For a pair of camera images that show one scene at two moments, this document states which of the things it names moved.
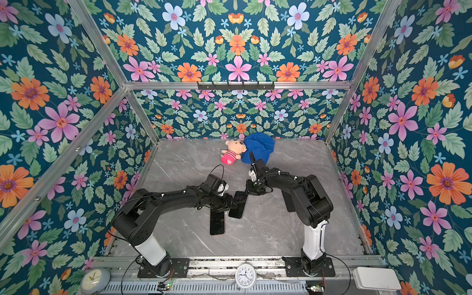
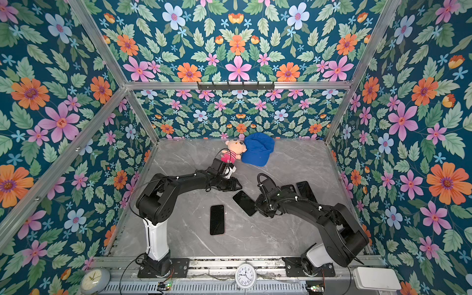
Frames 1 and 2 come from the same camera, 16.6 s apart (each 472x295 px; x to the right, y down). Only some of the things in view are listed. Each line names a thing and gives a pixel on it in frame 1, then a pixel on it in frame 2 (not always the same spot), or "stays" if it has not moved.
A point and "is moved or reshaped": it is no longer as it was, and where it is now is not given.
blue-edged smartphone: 239,199 is moved or reshaped
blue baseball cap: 259,145 stays
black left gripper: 227,204 to 233,185
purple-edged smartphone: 217,222 stays
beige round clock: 95,281 stays
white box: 376,278 stays
